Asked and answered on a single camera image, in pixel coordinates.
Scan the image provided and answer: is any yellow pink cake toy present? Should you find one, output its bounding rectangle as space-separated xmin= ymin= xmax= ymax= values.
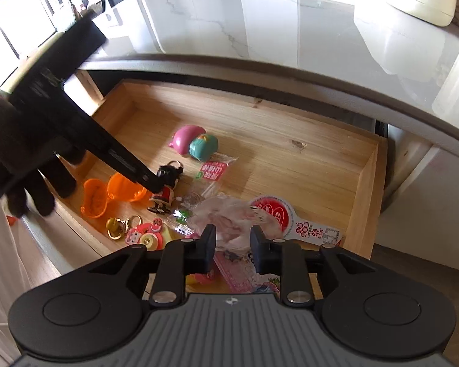
xmin=185 ymin=269 xmax=215 ymax=286

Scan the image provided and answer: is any pink toy package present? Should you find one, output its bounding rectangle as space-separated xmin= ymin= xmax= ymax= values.
xmin=214 ymin=251 xmax=280 ymax=296

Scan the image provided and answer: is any orange plastic capsule half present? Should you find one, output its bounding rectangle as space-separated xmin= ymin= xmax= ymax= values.
xmin=107 ymin=172 xmax=147 ymax=202

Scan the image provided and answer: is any pink lace fabric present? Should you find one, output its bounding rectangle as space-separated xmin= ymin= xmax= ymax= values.
xmin=188 ymin=195 xmax=283 ymax=255

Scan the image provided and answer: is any black mouse keychain figure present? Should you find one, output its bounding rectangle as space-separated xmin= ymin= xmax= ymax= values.
xmin=147 ymin=160 xmax=184 ymax=215

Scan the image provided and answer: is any wooden drawer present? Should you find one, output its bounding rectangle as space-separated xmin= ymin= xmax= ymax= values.
xmin=45 ymin=78 xmax=388 ymax=300

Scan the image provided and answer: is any clear candy wrapper bag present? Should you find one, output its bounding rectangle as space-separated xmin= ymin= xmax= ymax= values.
xmin=165 ymin=153 xmax=238 ymax=237

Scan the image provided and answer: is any pink pig toy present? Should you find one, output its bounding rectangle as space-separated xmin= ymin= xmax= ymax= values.
xmin=168 ymin=125 xmax=206 ymax=156

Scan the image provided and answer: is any teal round toy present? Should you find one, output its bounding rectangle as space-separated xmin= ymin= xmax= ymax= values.
xmin=189 ymin=133 xmax=219 ymax=161

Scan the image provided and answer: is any white cabinet with drawers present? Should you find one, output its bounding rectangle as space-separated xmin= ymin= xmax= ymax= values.
xmin=22 ymin=0 xmax=459 ymax=276

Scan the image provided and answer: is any red donut keychain charm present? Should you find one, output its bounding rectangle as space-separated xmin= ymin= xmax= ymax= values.
xmin=125 ymin=218 xmax=163 ymax=251

